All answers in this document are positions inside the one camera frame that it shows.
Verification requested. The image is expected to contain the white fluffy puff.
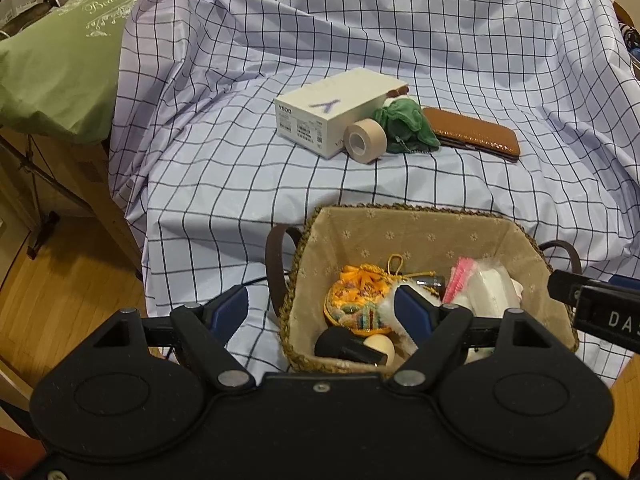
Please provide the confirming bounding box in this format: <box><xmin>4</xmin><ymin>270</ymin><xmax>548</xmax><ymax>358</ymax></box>
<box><xmin>385</xmin><ymin>280</ymin><xmax>426</xmax><ymax>358</ymax></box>

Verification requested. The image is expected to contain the wicker basket with floral lining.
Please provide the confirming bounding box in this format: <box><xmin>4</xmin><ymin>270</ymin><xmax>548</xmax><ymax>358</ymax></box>
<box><xmin>265</xmin><ymin>204</ymin><xmax>584</xmax><ymax>374</ymax></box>

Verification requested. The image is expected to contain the orange embroidered pouch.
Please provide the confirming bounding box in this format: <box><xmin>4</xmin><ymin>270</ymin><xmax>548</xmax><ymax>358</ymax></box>
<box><xmin>324</xmin><ymin>254</ymin><xmax>397</xmax><ymax>337</ymax></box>

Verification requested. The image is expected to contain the brown leather case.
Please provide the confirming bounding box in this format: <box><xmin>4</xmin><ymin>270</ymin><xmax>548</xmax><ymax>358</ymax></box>
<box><xmin>422</xmin><ymin>106</ymin><xmax>521</xmax><ymax>162</ymax></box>

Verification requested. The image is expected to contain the checked bed sheet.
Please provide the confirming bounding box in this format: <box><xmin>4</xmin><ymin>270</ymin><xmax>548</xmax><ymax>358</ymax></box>
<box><xmin>107</xmin><ymin>0</ymin><xmax>640</xmax><ymax>388</ymax></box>

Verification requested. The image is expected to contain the white tissue pack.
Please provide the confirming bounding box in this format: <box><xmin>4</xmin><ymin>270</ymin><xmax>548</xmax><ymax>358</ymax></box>
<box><xmin>450</xmin><ymin>265</ymin><xmax>524</xmax><ymax>312</ymax></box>

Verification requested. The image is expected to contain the black and grey cylinder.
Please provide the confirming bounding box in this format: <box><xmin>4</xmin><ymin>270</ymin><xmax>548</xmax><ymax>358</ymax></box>
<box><xmin>412</xmin><ymin>274</ymin><xmax>447</xmax><ymax>294</ymax></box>

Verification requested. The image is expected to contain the black metal stand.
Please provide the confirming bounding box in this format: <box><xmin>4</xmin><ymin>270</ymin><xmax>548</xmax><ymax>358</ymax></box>
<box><xmin>0</xmin><ymin>135</ymin><xmax>94</xmax><ymax>261</ymax></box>

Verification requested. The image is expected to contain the white phone box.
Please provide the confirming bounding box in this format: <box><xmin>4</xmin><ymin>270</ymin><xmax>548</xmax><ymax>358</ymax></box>
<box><xmin>275</xmin><ymin>66</ymin><xmax>407</xmax><ymax>160</ymax></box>

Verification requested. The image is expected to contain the beige tape roll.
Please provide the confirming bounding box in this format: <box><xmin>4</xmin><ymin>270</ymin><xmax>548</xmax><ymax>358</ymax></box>
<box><xmin>348</xmin><ymin>119</ymin><xmax>388</xmax><ymax>163</ymax></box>

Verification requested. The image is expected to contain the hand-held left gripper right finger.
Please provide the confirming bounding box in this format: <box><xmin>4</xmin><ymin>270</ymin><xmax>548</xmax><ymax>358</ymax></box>
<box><xmin>389</xmin><ymin>287</ymin><xmax>545</xmax><ymax>393</ymax></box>

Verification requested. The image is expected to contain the grey box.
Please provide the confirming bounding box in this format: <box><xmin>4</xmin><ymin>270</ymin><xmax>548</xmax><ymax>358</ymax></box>
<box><xmin>0</xmin><ymin>0</ymin><xmax>64</xmax><ymax>32</ymax></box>

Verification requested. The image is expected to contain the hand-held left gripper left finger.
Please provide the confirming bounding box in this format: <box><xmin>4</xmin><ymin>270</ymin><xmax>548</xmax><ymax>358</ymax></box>
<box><xmin>94</xmin><ymin>285</ymin><xmax>257</xmax><ymax>393</ymax></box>

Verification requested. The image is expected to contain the green plush toy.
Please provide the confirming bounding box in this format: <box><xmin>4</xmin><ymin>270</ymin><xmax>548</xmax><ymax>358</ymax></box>
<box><xmin>372</xmin><ymin>85</ymin><xmax>442</xmax><ymax>157</ymax></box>

